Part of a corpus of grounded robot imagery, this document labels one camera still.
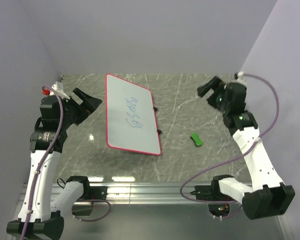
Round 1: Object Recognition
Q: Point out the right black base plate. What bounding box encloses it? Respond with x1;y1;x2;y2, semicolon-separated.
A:
190;185;233;202

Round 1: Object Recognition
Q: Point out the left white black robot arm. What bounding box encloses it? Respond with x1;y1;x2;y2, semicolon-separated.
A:
6;87;102;240

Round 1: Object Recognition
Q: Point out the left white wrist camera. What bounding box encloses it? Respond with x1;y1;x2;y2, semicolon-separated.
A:
51;81;70;99

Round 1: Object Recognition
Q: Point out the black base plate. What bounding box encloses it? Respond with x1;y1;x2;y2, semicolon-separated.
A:
78;186;108;201
190;185;233;202

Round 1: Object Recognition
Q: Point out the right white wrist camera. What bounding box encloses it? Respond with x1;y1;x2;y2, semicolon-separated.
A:
234;71;247;87

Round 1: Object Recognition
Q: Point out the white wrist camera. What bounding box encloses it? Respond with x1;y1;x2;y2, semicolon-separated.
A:
234;71;247;87
51;81;70;99

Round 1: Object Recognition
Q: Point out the red framed whiteboard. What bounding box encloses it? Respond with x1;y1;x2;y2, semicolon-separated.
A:
105;74;162;156

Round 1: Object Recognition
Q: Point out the aluminium mounting rail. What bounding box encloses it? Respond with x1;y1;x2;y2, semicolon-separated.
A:
19;182;256;206

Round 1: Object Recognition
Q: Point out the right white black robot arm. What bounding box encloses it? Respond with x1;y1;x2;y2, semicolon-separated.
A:
197;76;295;220

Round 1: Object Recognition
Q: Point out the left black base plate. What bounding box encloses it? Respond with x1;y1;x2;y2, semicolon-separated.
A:
78;186;108;201

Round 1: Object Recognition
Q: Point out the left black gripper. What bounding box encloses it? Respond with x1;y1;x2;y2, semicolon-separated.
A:
59;87;102;128

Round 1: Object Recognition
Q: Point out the green whiteboard eraser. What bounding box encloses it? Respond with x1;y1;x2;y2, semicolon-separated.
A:
190;133;203;147

